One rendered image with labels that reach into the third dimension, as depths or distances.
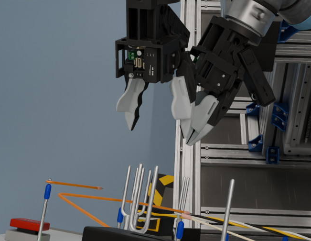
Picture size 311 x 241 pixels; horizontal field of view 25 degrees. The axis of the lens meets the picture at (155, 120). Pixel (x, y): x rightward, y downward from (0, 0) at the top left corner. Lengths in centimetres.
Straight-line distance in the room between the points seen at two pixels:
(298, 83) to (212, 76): 100
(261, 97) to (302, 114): 102
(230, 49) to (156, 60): 25
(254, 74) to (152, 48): 29
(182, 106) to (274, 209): 136
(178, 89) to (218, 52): 18
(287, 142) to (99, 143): 82
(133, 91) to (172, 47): 11
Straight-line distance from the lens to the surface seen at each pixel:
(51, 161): 272
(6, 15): 347
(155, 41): 93
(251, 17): 114
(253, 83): 117
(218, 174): 237
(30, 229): 110
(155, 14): 93
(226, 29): 114
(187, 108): 99
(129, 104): 102
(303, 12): 123
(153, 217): 96
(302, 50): 187
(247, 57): 116
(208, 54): 111
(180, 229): 86
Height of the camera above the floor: 199
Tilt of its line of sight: 44 degrees down
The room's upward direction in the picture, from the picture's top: straight up
